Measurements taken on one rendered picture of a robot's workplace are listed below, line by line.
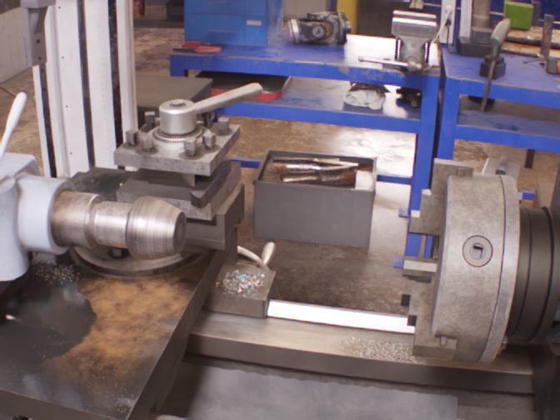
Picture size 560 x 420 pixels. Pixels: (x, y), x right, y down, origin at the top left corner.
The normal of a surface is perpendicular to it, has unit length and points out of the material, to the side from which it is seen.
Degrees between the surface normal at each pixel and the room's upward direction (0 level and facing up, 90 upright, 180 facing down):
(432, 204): 80
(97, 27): 90
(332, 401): 13
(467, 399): 90
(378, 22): 90
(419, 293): 20
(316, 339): 0
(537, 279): 62
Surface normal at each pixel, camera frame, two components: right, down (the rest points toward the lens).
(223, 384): 0.27, -0.80
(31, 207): -0.14, -0.19
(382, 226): 0.01, -0.88
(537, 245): -0.11, -0.44
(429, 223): -0.21, 0.30
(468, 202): -0.06, -0.67
